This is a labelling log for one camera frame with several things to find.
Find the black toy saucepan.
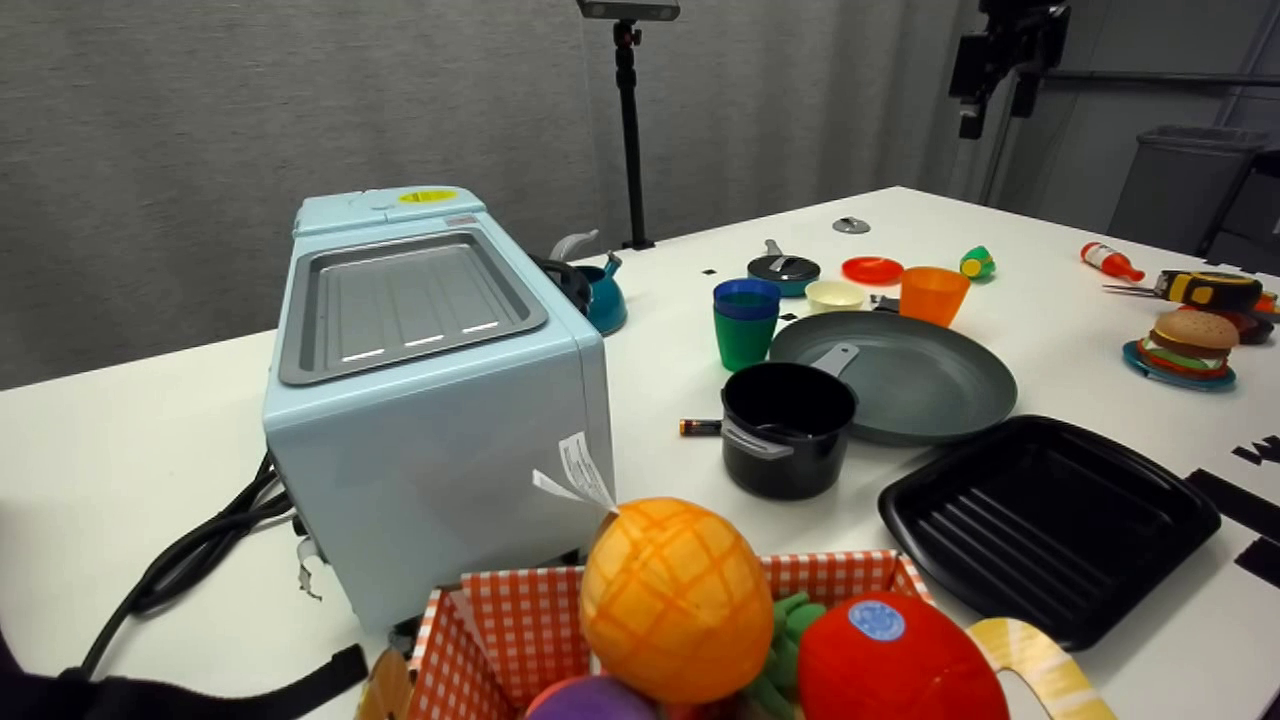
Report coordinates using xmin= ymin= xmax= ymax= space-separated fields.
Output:
xmin=678 ymin=361 xmax=858 ymax=505

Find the blue plastic cup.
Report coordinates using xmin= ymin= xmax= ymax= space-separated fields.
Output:
xmin=706 ymin=275 xmax=784 ymax=324

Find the red plush tomato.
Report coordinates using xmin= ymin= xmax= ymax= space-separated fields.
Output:
xmin=797 ymin=587 xmax=1012 ymax=720

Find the black ridged grill tray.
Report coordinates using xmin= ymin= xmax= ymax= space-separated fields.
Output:
xmin=876 ymin=412 xmax=1225 ymax=650

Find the black tape strip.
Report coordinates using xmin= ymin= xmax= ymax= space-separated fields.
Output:
xmin=1233 ymin=532 xmax=1280 ymax=592
xmin=1182 ymin=465 xmax=1280 ymax=544

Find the red toy bottle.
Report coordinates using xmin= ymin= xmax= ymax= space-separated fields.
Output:
xmin=1077 ymin=234 xmax=1146 ymax=288

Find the grey backdrop curtain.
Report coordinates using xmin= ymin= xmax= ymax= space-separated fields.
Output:
xmin=0 ymin=0 xmax=972 ymax=392

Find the orange plush fruit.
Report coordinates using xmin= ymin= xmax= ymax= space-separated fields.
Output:
xmin=526 ymin=427 xmax=781 ymax=708

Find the black yellow toy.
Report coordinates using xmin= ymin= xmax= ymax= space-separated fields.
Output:
xmin=1154 ymin=268 xmax=1280 ymax=349

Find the red checkered basket box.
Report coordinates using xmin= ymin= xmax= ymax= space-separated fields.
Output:
xmin=403 ymin=546 xmax=936 ymax=720

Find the small teal frying pan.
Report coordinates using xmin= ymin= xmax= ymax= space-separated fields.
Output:
xmin=743 ymin=234 xmax=822 ymax=301

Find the green plush vegetable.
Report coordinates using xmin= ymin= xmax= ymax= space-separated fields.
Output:
xmin=743 ymin=592 xmax=833 ymax=720

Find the purple plush fruit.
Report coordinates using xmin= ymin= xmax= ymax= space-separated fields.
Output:
xmin=520 ymin=673 xmax=661 ymax=720

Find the teal toy kettle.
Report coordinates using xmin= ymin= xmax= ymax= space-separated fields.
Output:
xmin=534 ymin=227 xmax=633 ymax=338

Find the black camera on stand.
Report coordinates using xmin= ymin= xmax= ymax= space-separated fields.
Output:
xmin=570 ymin=0 xmax=685 ymax=22

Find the dark grey-green plate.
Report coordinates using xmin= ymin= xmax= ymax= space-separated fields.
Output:
xmin=762 ymin=309 xmax=1018 ymax=446

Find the small orange-red plate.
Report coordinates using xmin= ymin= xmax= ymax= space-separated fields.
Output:
xmin=841 ymin=250 xmax=906 ymax=288

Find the light blue toaster oven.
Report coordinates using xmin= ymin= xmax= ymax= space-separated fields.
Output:
xmin=261 ymin=183 xmax=618 ymax=633

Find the black toaster power cable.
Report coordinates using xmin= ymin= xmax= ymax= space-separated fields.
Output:
xmin=76 ymin=453 xmax=295 ymax=676

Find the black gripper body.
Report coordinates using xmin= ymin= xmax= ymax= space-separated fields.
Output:
xmin=946 ymin=0 xmax=1070 ymax=94

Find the grey bin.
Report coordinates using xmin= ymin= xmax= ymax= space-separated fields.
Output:
xmin=1108 ymin=124 xmax=1262 ymax=256

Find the translucent orange cup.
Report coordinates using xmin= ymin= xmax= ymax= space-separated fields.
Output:
xmin=896 ymin=262 xmax=972 ymax=332

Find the cream bowl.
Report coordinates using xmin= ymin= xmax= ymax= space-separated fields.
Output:
xmin=799 ymin=275 xmax=876 ymax=314

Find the black tripod stand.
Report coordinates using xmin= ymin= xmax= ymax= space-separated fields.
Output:
xmin=605 ymin=15 xmax=661 ymax=250

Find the small teal plate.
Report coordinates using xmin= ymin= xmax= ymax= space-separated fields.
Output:
xmin=1121 ymin=334 xmax=1241 ymax=394

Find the green plastic cup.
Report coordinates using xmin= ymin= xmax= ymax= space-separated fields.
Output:
xmin=711 ymin=312 xmax=781 ymax=376

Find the toy burger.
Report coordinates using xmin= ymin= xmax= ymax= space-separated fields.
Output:
xmin=1137 ymin=302 xmax=1244 ymax=384

